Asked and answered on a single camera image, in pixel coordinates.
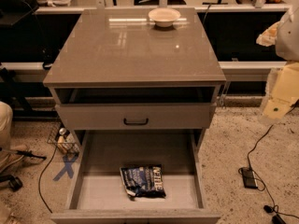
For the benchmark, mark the black power adapter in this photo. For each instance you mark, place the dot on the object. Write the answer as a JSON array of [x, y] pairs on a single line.
[[249, 179]]

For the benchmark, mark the person leg beige trousers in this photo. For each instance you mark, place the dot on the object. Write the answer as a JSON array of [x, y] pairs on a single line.
[[6, 159]]

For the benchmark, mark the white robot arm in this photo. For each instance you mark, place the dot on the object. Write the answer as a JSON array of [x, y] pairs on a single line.
[[284, 35]]

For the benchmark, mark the white bowl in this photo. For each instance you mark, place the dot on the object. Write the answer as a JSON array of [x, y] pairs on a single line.
[[164, 16]]

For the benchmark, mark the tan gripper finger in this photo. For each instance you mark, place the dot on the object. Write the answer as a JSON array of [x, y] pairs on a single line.
[[281, 93]]

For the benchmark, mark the black chair caster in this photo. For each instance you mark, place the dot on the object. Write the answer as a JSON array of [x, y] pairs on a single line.
[[13, 181]]

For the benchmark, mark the black plug connector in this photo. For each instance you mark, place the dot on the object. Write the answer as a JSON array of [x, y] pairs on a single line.
[[276, 218]]

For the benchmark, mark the black drawer handle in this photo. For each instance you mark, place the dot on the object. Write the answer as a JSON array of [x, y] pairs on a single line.
[[141, 122]]

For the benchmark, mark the open grey middle drawer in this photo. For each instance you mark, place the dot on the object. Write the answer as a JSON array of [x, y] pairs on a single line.
[[97, 194]]

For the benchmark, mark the grey drawer cabinet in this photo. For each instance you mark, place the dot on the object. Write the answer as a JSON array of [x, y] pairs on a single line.
[[119, 56]]

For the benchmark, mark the closed grey top drawer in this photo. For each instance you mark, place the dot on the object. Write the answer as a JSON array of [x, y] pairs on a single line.
[[110, 117]]

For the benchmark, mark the blue kettle chip bag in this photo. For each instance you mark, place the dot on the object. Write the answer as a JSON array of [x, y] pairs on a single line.
[[143, 181]]

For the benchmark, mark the wire basket with items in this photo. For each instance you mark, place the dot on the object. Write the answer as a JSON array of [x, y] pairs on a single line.
[[63, 139]]

